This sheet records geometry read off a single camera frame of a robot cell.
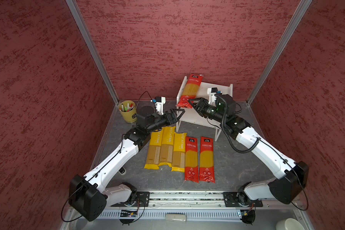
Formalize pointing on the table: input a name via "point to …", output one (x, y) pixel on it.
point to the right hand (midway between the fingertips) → (188, 105)
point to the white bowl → (289, 224)
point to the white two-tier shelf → (190, 116)
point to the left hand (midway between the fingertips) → (180, 115)
